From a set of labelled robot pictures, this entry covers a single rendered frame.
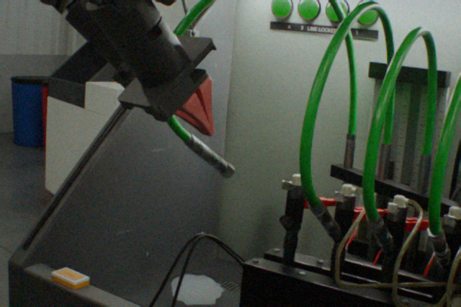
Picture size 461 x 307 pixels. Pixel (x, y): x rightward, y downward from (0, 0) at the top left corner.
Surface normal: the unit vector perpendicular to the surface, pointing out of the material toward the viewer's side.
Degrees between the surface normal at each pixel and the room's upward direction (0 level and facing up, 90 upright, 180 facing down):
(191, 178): 90
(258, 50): 90
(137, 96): 44
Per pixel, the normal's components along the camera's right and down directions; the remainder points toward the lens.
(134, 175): 0.83, 0.18
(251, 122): -0.55, 0.12
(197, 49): -0.46, -0.65
